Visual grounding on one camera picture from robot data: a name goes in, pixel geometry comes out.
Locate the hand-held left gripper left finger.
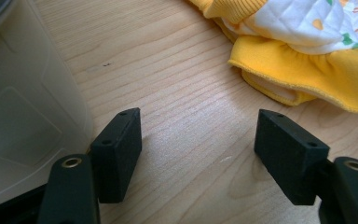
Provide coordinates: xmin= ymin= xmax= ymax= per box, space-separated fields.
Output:
xmin=89 ymin=107 xmax=144 ymax=204

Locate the yellow and white baby garment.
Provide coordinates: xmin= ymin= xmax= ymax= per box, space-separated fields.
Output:
xmin=187 ymin=0 xmax=358 ymax=114

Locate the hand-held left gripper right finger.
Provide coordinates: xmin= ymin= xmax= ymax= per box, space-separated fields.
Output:
xmin=254 ymin=108 xmax=331 ymax=206

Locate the translucent plastic storage bin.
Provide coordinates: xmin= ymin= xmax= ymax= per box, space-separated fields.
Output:
xmin=0 ymin=0 xmax=95 ymax=206

